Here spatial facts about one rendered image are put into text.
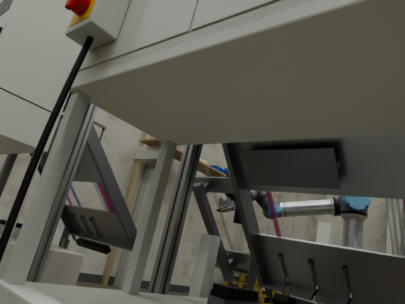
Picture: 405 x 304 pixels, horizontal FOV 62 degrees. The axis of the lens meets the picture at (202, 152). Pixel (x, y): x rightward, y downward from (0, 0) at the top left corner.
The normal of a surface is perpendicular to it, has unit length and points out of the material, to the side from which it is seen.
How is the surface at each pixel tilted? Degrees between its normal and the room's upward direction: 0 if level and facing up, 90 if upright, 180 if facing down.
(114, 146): 90
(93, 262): 90
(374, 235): 90
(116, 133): 90
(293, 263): 133
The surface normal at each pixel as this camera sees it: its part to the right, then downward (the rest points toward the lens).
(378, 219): -0.63, -0.36
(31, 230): 0.76, -0.03
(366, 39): -0.22, 0.93
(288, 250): -0.60, 0.37
